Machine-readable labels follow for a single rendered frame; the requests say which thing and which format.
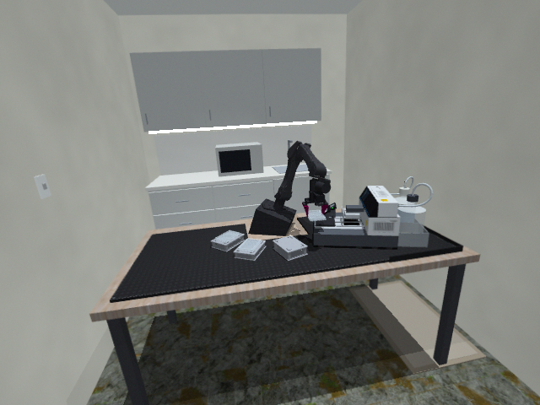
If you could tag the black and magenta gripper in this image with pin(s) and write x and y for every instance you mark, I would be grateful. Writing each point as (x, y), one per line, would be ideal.
(323, 207)

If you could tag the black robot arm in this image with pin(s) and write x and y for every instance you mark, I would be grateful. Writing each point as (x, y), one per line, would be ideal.
(315, 167)

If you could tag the white well plate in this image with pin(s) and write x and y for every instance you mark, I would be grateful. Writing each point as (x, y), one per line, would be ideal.
(227, 236)
(249, 245)
(316, 215)

